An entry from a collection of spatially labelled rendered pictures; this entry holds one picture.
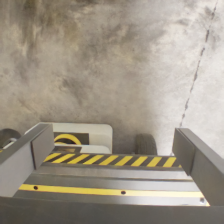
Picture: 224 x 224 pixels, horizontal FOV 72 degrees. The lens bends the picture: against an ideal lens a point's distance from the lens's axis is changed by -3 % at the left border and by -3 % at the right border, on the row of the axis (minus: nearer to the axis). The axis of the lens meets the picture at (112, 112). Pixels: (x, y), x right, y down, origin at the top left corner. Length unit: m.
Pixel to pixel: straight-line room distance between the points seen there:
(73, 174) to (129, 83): 0.36
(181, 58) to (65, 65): 0.39
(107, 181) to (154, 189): 0.08
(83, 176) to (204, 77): 0.50
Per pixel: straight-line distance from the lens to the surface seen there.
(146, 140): 0.49
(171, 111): 0.60
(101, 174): 0.29
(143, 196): 0.32
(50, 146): 0.17
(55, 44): 0.59
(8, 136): 0.63
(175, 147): 0.17
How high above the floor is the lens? 0.55
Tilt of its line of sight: 74 degrees down
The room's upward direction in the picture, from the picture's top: 172 degrees counter-clockwise
